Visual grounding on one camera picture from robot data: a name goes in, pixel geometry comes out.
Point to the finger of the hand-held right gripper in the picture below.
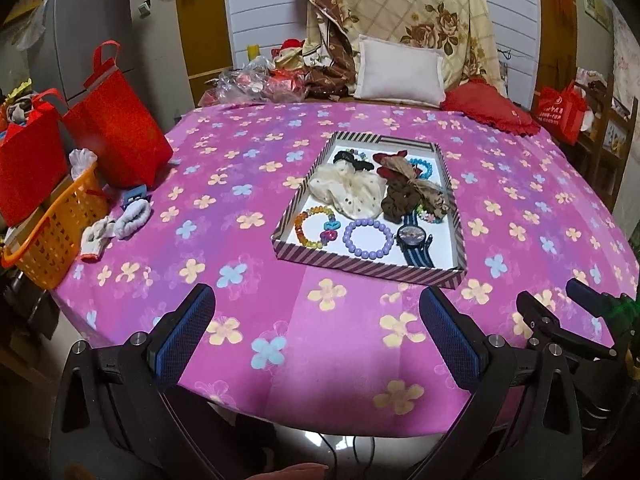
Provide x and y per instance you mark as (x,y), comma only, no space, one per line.
(542,317)
(587,292)

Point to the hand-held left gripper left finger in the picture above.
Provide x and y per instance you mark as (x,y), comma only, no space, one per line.
(182,340)

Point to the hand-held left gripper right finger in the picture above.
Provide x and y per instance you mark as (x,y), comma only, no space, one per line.
(452,345)

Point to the brown scrunchie with leopard bow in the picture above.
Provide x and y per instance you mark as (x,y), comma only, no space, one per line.
(400,200)

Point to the striped shallow box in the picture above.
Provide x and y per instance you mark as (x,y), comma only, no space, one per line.
(320,255)

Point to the cream scrunchie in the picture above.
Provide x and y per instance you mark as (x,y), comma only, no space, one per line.
(345,187)

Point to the red satin hair bow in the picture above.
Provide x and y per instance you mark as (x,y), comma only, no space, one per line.
(385,159)

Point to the black scrunchie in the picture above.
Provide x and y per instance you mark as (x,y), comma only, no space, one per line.
(345,157)

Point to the person's left hand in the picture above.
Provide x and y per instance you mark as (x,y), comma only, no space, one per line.
(295,472)

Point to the pink floral bedsheet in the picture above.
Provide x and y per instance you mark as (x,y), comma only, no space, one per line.
(360,320)

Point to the grey white sock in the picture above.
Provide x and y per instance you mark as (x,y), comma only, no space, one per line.
(132,220)

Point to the wooden chair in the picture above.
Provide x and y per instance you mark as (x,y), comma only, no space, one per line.
(600,160)

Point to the white work glove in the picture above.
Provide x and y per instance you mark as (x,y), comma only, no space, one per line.
(97,237)

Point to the orange plastic basket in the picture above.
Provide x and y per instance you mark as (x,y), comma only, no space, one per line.
(55,240)

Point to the red printed shopping bag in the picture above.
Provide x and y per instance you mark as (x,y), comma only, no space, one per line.
(560,110)

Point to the white plastic bag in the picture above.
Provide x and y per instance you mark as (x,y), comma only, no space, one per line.
(82,162)

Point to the red frilled cushion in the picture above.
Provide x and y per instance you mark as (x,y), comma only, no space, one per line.
(490,105)

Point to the red fabric tote bag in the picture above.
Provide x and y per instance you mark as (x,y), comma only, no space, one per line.
(30,170)
(120,130)

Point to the floral furniture cover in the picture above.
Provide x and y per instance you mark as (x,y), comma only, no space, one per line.
(630,60)

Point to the clear plastic bags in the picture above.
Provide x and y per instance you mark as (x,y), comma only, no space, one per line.
(240,82)

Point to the white pillow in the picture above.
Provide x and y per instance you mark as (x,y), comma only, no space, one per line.
(400,72)

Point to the brown wooden door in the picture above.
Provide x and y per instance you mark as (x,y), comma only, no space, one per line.
(205,35)

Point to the red plush doll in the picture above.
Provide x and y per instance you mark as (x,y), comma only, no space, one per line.
(287,52)

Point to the grey refrigerator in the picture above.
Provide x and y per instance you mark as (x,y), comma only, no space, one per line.
(90,20)

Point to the cream floral quilt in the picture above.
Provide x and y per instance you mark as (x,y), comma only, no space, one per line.
(425,0)

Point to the brown patterned quilt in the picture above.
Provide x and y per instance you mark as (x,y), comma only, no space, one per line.
(325,35)

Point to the framed wall picture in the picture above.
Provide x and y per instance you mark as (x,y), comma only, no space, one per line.
(597,7)

